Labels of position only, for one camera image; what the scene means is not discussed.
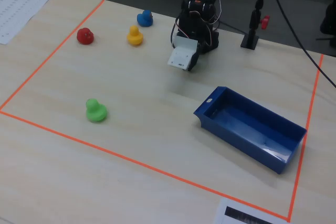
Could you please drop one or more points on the black office chair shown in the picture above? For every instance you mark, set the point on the black office chair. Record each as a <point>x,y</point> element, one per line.
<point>331,16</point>

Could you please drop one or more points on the yellow rubber duck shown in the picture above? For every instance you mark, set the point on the yellow rubber duck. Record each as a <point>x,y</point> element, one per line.
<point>135,37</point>

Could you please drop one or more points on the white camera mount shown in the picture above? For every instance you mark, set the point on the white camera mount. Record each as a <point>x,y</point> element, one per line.
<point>181,53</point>

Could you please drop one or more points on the orange tape strip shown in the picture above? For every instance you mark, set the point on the orange tape strip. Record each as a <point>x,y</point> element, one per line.
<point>52,54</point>
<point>144,166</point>
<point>307,129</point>

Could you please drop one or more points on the red rubber duck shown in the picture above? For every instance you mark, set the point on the red rubber duck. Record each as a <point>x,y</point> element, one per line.
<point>85,37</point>

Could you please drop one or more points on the green rubber duck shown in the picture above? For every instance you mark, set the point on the green rubber duck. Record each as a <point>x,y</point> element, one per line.
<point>95,112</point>

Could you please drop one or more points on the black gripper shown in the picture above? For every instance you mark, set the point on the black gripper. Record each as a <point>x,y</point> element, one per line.
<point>193,62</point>

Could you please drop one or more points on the white paper with black bar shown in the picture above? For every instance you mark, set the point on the white paper with black bar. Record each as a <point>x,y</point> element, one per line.
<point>236,213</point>

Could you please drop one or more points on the white paper with printed table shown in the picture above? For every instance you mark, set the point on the white paper with printed table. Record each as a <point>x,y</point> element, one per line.
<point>18,6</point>

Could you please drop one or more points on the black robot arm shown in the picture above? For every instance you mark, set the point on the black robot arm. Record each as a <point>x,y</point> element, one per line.
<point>200,33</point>

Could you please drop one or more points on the blue rubber duck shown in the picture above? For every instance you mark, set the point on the blue rubber duck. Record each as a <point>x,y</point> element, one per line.
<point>144,19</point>

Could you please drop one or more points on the blue plastic box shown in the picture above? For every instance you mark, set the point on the blue plastic box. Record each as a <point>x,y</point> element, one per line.
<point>249,129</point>

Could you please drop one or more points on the red stand knob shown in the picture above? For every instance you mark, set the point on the red stand knob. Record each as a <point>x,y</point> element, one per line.
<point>265,22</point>

